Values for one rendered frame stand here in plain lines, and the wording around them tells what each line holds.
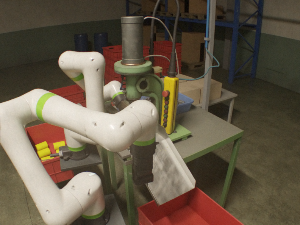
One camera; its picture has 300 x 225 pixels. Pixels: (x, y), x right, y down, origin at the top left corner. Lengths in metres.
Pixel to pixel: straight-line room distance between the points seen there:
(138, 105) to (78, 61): 0.59
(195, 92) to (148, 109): 2.33
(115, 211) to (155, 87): 0.76
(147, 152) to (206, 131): 0.96
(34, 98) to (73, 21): 8.78
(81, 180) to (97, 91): 0.50
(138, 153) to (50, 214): 0.39
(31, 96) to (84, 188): 0.41
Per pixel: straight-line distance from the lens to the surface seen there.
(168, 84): 1.44
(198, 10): 6.71
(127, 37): 1.26
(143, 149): 0.79
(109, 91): 1.60
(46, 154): 2.10
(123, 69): 1.25
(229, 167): 1.98
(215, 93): 3.33
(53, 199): 0.88
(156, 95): 1.44
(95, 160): 1.47
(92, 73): 1.20
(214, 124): 1.82
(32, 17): 9.38
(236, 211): 2.47
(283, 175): 3.12
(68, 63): 1.28
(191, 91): 2.98
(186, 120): 1.84
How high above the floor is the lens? 1.79
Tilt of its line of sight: 26 degrees down
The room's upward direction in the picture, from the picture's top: straight up
